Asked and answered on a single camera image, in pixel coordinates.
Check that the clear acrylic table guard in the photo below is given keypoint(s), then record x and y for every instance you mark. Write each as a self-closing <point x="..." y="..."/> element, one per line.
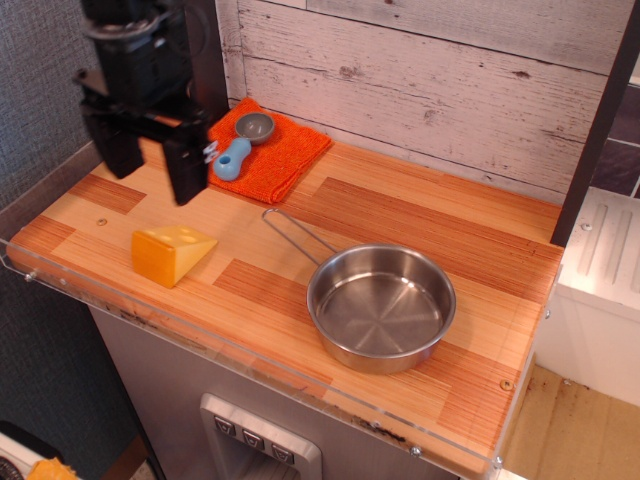
<point x="256" y="321"/>

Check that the silver pot with wire handle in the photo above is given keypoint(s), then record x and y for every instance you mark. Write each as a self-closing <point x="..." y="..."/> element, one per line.
<point x="379" y="308"/>

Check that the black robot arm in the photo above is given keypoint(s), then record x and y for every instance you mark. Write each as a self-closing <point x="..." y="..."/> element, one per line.
<point x="136" y="18"/>

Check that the orange object bottom left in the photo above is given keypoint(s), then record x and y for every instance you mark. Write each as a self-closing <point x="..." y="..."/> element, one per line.
<point x="51" y="469"/>

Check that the dark vertical post right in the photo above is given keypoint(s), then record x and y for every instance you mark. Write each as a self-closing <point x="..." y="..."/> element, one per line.
<point x="609" y="104"/>

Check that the orange folded cloth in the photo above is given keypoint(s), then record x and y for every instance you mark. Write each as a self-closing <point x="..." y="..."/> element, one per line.
<point x="271" y="169"/>

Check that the orange cheese wedge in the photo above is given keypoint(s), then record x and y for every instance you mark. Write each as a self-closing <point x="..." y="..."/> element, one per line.
<point x="166" y="254"/>

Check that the blue grey measuring scoop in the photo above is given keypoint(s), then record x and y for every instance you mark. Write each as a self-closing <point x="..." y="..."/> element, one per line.
<point x="252" y="129"/>

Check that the white cabinet on right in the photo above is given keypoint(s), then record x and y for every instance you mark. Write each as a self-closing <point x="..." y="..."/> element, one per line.
<point x="590" y="332"/>

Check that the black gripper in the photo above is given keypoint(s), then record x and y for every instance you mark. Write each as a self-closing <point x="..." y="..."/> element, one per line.
<point x="142" y="88"/>

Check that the silver dispenser panel with buttons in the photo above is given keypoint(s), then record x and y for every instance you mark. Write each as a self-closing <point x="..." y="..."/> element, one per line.
<point x="246" y="446"/>

